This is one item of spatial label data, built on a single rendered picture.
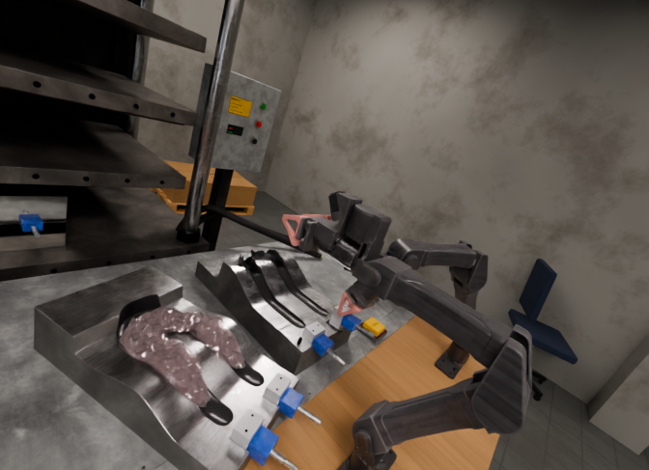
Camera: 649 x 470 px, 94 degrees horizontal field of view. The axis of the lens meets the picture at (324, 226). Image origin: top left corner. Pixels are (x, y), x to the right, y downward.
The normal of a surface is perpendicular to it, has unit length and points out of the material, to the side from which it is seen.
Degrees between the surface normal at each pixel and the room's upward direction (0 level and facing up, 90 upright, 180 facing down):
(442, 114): 90
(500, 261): 90
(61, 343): 90
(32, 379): 0
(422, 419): 89
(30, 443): 0
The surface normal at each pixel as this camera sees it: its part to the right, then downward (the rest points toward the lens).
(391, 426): -0.51, -0.12
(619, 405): -0.64, 0.05
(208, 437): 0.32, -0.89
